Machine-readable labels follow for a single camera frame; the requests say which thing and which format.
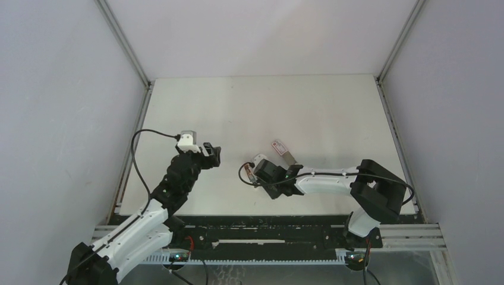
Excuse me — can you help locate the aluminium left frame rail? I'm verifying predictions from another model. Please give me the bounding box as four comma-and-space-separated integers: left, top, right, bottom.
96, 0, 151, 222

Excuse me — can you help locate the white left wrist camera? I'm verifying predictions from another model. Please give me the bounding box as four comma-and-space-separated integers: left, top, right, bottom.
176, 131, 201, 153

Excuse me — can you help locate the aluminium right frame rail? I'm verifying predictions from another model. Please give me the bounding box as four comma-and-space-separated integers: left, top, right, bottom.
376, 0, 428, 225

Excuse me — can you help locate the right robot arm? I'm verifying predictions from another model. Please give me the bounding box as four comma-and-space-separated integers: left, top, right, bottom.
251, 159, 408, 247

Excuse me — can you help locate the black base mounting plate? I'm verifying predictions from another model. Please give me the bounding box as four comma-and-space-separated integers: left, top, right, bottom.
163, 215, 417, 262

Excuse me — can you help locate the aluminium frame rail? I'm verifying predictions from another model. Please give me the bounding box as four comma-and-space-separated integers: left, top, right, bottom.
96, 0, 151, 222
376, 0, 428, 225

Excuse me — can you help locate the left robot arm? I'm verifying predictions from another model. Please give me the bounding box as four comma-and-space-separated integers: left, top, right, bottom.
60, 142, 222, 284

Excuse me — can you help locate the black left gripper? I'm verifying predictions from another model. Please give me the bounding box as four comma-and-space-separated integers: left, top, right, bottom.
175, 142, 220, 193

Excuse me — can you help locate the white slotted cable duct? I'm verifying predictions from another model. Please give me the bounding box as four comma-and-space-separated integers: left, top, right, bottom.
133, 251, 347, 267

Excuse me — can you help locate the aluminium front extrusion rail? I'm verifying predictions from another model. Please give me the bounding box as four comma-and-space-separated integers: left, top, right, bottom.
89, 224, 448, 252

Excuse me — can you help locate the black left camera cable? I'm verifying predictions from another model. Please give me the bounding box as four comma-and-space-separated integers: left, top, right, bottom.
130, 129, 180, 205

